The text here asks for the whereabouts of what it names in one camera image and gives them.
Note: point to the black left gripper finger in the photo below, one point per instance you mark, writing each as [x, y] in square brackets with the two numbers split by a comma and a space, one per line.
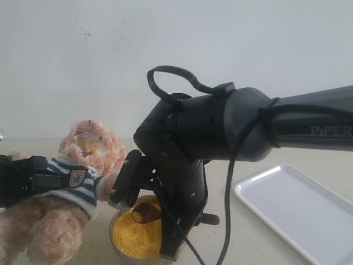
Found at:
[42, 183]
[36, 165]

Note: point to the dark wooden spoon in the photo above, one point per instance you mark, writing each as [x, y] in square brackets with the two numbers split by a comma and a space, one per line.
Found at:
[146, 212]

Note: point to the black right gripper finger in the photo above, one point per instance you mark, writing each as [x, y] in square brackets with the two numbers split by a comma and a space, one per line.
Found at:
[180, 214]

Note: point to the white rectangular plastic tray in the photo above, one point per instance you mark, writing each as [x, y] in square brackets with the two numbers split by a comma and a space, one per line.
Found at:
[315, 221]

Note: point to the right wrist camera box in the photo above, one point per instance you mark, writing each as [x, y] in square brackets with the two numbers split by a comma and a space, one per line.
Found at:
[123, 194]

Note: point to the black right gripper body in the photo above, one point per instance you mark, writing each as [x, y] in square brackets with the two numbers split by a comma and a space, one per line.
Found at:
[181, 189]

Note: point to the pink teddy bear striped sweater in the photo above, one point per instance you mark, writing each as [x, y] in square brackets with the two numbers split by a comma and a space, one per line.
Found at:
[49, 226]

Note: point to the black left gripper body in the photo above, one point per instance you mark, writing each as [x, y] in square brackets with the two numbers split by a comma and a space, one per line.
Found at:
[16, 180]

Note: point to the steel bowl of yellow millet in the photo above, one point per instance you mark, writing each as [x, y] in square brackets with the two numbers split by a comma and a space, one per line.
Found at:
[136, 243]

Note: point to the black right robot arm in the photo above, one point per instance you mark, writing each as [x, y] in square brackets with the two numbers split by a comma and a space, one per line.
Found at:
[183, 133]

